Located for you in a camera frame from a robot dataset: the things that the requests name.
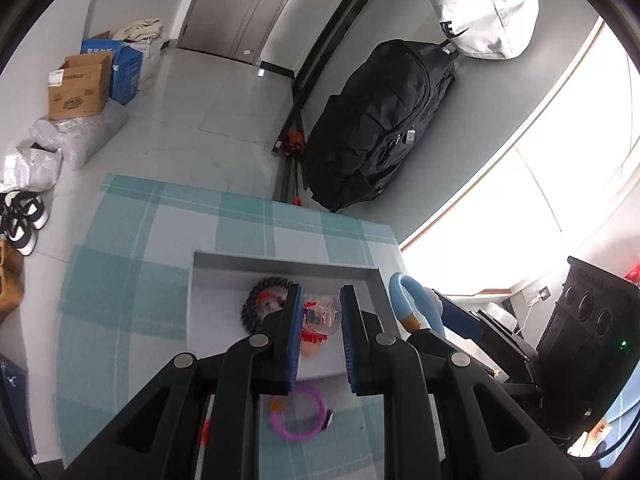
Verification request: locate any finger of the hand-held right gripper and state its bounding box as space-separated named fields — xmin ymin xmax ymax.
xmin=431 ymin=290 xmax=538 ymax=373

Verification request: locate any teal plaid tablecloth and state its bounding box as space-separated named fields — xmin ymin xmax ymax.
xmin=52 ymin=174 xmax=451 ymax=480

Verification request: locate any brown bag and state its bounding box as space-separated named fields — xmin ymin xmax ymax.
xmin=0 ymin=239 xmax=26 ymax=325

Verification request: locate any purple bracelet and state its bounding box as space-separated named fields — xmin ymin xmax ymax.
xmin=269 ymin=381 xmax=334 ymax=442

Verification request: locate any large white plastic bag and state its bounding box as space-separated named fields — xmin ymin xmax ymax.
xmin=30 ymin=107 xmax=129 ymax=170

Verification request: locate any small white plastic bag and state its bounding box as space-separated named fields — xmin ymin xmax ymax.
xmin=0 ymin=149 xmax=64 ymax=194

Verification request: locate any upright white plastic bag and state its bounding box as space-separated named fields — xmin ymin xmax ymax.
xmin=135 ymin=40 xmax=164 ymax=92

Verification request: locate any brown cardboard box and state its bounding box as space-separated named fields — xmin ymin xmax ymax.
xmin=47 ymin=52 xmax=113 ymax=121

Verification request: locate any black beaded bracelet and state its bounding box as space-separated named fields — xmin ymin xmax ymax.
xmin=240 ymin=276 xmax=301 ymax=333

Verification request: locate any dark blue box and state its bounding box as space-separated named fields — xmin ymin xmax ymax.
xmin=0 ymin=355 xmax=37 ymax=457

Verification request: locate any black white sneaker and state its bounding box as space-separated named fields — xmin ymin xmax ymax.
xmin=0 ymin=215 xmax=40 ymax=257
xmin=2 ymin=190 xmax=47 ymax=231

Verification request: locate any orange black tool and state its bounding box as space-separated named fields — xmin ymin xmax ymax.
xmin=281 ymin=130 xmax=306 ymax=156

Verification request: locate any grey rectangular box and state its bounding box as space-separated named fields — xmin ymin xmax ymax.
xmin=187 ymin=251 xmax=401 ymax=393

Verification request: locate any black backpack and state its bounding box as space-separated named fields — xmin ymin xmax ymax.
xmin=301 ymin=39 xmax=457 ymax=212

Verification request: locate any bright window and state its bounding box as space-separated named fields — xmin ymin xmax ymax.
xmin=400 ymin=22 xmax=640 ymax=303

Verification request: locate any cream cloth tote bag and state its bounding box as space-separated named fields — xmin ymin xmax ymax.
xmin=112 ymin=18 xmax=165 ymax=44

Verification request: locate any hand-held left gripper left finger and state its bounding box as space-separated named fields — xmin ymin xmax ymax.
xmin=65 ymin=284 xmax=305 ymax=480

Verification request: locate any grey door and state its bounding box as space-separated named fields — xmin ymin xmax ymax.
xmin=180 ymin=0 xmax=315 ymax=66

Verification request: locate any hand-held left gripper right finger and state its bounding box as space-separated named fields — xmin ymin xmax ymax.
xmin=340 ymin=285 xmax=583 ymax=480

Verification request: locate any blue cardboard box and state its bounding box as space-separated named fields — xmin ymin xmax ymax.
xmin=81 ymin=39 xmax=144 ymax=106

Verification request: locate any light blue curved handle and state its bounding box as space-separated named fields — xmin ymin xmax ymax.
xmin=389 ymin=272 xmax=446 ymax=339

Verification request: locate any white hanging bag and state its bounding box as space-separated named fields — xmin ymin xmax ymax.
xmin=419 ymin=0 xmax=540 ymax=60

